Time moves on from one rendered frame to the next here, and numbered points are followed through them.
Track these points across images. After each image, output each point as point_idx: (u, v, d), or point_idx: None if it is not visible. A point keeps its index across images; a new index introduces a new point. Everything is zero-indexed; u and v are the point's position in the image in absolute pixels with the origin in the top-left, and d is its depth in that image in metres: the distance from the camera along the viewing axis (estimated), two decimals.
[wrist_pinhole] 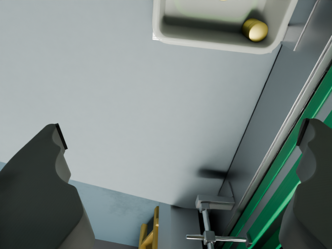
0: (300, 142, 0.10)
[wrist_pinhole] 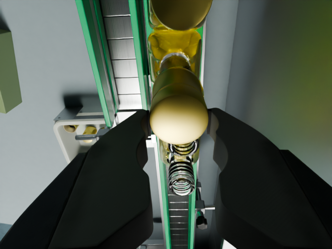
0: (209, 130, 0.12)
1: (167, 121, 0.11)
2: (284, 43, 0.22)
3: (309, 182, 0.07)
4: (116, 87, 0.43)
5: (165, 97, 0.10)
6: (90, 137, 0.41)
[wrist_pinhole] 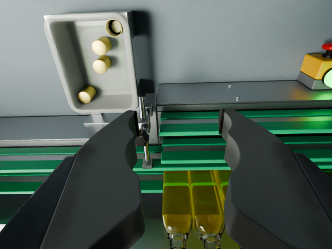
0: (221, 130, 0.11)
1: None
2: (233, 246, 0.45)
3: (323, 186, 0.06)
4: None
5: None
6: (143, 113, 0.37)
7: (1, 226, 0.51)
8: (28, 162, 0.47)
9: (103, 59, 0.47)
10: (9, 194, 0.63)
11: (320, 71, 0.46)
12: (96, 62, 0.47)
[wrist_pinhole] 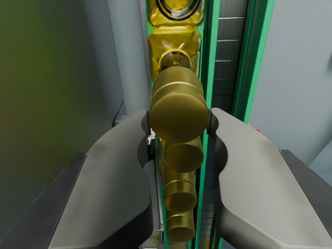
0: (209, 130, 0.12)
1: (191, 159, 0.17)
2: (89, 109, 0.27)
3: (309, 182, 0.07)
4: (247, 2, 0.35)
5: (191, 171, 0.18)
6: None
7: None
8: None
9: (193, 88, 0.11)
10: None
11: None
12: (167, 100, 0.10)
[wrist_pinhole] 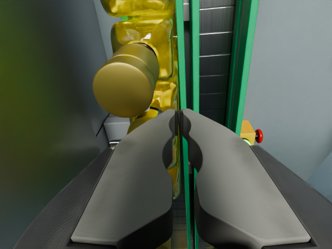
0: (182, 132, 0.11)
1: None
2: (58, 111, 0.25)
3: (279, 175, 0.07)
4: None
5: None
6: None
7: None
8: None
9: (123, 56, 0.11)
10: None
11: (246, 135, 0.53)
12: (99, 77, 0.11)
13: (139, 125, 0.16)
